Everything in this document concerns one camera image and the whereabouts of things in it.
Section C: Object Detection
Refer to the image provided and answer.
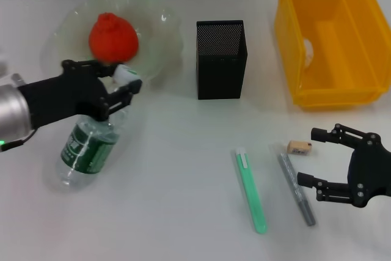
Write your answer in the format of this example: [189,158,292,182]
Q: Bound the yellow plastic bin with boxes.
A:
[274,0,391,112]

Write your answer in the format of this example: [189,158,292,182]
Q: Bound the clear water bottle green label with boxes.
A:
[54,64,141,194]

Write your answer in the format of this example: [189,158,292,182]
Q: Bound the red-orange knobbed orange fruit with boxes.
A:
[88,12,140,65]

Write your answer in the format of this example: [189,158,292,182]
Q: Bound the clear greenish glass fruit plate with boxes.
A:
[41,0,184,86]

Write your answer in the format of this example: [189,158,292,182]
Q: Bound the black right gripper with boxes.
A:
[297,123,391,209]

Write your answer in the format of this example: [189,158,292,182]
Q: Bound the green pen with white clip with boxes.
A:
[235,147,268,234]

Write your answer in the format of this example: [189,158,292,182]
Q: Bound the grey marker pen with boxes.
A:
[277,152,316,227]

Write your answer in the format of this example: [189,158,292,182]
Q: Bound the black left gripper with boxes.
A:
[18,58,144,130]

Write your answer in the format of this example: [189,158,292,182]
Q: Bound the black mesh pen holder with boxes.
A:
[195,20,247,100]

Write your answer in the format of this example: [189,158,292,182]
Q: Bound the left gripper cable with connector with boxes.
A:
[0,131,37,153]

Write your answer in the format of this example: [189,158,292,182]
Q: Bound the beige eraser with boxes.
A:
[287,140,313,155]

